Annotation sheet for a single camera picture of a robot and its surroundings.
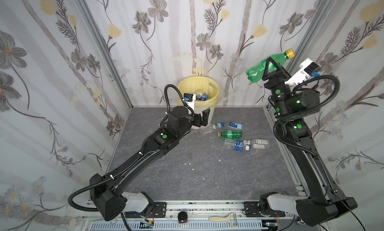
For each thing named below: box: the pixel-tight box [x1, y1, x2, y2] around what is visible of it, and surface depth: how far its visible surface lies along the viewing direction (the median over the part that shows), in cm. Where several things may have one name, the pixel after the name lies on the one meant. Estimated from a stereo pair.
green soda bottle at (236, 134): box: [217, 130, 243, 140], surface depth 101 cm
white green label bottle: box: [243, 139, 270, 151], surface depth 97 cm
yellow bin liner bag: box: [178, 76, 221, 108], surface depth 103 cm
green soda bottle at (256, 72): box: [246, 48, 295, 83], surface depth 52 cm
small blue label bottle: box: [227, 121, 242, 129], surface depth 106 cm
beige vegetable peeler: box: [208, 212, 238, 228], surface depth 73 cm
